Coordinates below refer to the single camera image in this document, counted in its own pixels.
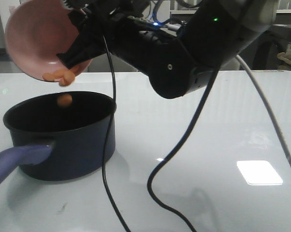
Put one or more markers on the pink bowl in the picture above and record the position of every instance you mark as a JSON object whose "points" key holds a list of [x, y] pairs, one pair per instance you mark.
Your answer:
{"points": [[35, 32]]}

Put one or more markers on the grey counter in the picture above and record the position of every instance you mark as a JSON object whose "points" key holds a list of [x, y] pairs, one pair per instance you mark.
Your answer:
{"points": [[283, 17]]}

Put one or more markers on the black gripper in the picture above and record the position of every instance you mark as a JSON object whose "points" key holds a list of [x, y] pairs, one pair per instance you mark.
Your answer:
{"points": [[93, 20]]}

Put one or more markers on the dark blue saucepan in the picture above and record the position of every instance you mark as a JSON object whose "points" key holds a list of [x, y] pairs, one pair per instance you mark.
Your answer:
{"points": [[53, 143]]}

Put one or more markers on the dark armchair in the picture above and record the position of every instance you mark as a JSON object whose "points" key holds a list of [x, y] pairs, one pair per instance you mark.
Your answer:
{"points": [[275, 40]]}

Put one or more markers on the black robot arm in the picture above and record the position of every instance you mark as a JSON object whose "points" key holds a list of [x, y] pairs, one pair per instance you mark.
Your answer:
{"points": [[175, 64]]}

